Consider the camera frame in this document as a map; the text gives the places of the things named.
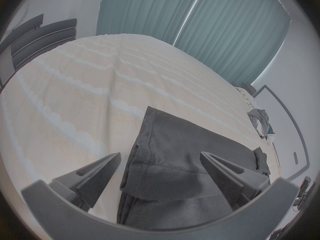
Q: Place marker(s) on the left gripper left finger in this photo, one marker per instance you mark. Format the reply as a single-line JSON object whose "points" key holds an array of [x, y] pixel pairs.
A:
{"points": [[95, 179]]}

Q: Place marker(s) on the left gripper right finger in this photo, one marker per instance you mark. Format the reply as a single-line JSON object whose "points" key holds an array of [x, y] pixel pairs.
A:
{"points": [[225, 181]]}

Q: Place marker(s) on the black T-shirt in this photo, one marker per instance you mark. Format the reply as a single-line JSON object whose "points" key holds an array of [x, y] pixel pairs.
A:
{"points": [[175, 159]]}

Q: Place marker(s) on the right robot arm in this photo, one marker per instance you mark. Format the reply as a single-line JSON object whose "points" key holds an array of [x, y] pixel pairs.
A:
{"points": [[303, 189]]}

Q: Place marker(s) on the pile of clothes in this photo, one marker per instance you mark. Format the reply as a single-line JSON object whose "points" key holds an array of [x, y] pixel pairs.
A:
{"points": [[262, 124]]}

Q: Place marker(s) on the bed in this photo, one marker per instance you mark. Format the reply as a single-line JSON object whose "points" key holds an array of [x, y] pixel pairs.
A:
{"points": [[100, 96]]}

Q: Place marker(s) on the white printed pillow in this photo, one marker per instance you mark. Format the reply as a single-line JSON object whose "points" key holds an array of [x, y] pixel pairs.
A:
{"points": [[246, 96]]}

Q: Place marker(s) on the grey bedside table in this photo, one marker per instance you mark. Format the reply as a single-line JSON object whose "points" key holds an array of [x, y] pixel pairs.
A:
{"points": [[246, 86]]}

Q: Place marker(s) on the black chest of drawers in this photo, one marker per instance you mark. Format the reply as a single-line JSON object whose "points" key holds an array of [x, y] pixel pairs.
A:
{"points": [[42, 41]]}

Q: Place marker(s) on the blue-green curtain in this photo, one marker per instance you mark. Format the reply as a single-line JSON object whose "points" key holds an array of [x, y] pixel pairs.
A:
{"points": [[145, 9], [232, 34]]}

